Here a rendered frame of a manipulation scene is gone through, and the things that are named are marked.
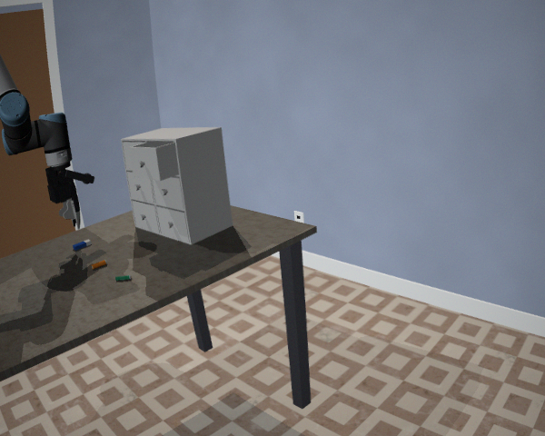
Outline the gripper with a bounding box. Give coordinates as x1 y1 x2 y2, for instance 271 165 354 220
45 162 81 229

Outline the orange battery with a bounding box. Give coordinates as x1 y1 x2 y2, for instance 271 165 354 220
92 260 107 269

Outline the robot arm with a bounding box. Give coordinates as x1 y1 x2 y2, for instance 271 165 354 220
0 55 94 184

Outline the grey chest of drawers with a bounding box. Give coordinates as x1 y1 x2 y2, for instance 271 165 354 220
121 127 233 245

